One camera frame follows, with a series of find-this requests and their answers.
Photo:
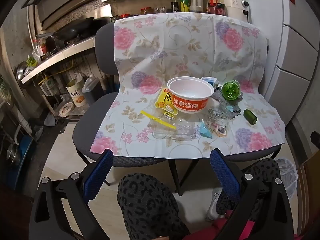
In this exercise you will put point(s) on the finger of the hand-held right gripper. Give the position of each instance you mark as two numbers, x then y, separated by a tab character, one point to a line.
315	137

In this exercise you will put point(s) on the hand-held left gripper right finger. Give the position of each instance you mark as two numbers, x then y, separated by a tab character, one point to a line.
225	177

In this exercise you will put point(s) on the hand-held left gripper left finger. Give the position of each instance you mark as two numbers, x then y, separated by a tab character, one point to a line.
96	177

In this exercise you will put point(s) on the waste bin with plastic liner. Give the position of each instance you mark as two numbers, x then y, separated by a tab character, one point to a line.
288	175

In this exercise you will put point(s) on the blue triangular packet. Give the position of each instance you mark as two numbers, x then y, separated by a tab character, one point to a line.
205	130

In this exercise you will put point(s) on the clear wrapper with label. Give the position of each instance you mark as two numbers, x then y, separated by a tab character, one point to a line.
218	122

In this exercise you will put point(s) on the clear plastic wrapper yellow strip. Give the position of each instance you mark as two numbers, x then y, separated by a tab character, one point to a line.
180	130

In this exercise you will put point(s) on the small green cylinder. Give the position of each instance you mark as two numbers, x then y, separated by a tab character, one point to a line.
250	116

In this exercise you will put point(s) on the small blue paper scrap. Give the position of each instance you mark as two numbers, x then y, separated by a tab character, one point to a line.
229	108

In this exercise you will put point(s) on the grey cloth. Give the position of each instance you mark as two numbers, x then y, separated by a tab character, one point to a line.
218	96

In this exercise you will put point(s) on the orange white paper bowl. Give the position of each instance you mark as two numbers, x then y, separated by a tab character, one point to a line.
190	103

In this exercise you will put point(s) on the clear wrapper with yellow strip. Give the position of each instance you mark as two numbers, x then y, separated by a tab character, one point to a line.
160	121

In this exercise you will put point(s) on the green round lid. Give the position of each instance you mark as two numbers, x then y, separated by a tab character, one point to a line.
230	90

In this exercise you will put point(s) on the yellow snack packet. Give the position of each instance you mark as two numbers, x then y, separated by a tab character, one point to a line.
162	100

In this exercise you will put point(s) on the white shoe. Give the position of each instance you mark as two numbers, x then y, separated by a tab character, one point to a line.
215	205

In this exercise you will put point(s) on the person's left leg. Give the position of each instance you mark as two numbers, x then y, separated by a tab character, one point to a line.
147	205

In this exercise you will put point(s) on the round white lid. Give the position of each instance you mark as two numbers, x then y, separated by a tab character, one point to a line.
66	109

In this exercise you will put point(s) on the grey refrigerator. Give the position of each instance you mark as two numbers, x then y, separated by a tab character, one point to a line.
292	55

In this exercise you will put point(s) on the beige canister with egg print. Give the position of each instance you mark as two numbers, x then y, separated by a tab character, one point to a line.
76	93

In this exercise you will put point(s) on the dark jug with white cap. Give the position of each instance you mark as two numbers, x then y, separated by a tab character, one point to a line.
92	91

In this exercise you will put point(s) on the steel bowl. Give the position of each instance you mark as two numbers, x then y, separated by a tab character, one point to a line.
13	153

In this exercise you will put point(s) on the kitchen counter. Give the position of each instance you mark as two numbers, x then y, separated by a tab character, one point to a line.
57	58

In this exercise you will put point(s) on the grey office chair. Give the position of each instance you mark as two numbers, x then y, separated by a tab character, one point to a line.
105	45

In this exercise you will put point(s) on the floral printed cloth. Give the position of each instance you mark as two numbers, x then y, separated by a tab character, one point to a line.
175	50

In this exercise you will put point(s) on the black wok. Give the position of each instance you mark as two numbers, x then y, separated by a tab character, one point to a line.
73	28

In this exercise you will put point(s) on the white air fryer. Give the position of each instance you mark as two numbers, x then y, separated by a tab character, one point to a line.
233	2

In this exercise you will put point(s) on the red sauce jar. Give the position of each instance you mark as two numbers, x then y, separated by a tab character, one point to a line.
220	9

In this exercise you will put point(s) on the glass jar with red lid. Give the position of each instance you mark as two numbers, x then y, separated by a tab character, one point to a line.
146	11

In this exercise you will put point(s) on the white plastic jug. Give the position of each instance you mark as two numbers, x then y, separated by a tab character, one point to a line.
196	3

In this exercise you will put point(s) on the green yellow bottle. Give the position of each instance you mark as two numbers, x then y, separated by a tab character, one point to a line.
185	3

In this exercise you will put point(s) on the steel range hood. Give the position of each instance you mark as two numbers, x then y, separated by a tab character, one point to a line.
67	0

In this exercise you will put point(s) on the dark soy sauce bottle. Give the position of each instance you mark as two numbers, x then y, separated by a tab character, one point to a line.
175	3

